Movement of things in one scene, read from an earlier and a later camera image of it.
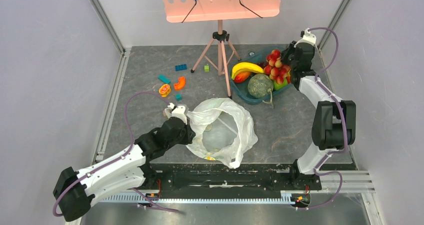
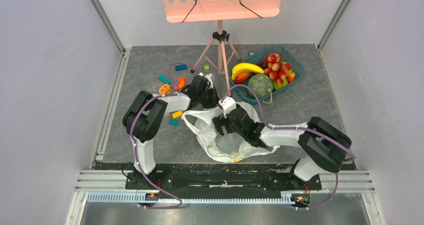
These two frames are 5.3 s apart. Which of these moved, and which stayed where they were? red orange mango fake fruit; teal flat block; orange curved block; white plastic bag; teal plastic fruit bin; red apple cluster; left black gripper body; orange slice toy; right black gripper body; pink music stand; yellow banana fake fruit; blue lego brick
Moved: left black gripper body; red apple cluster; right black gripper body; white plastic bag
Stayed: teal plastic fruit bin; pink music stand; blue lego brick; yellow banana fake fruit; orange slice toy; red orange mango fake fruit; teal flat block; orange curved block
